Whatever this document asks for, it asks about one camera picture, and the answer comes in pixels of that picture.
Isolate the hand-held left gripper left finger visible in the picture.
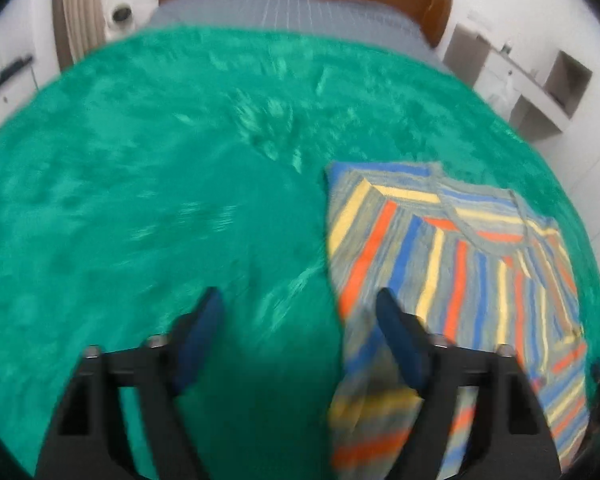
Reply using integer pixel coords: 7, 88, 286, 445
35, 286, 226, 480

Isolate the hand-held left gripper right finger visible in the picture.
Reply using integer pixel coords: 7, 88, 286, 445
375, 287, 563, 480

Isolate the striped knit sweater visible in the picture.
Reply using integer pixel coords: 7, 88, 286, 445
324, 161, 593, 471

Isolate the green patterned blanket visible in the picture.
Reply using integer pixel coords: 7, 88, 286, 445
0, 25, 600, 480

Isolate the white desk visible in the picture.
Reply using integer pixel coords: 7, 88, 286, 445
445, 22, 573, 141

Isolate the grey checked bed sheet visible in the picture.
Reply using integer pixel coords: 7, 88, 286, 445
147, 0, 453, 68

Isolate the beige curtain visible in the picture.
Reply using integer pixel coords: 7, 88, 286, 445
52, 0, 106, 68

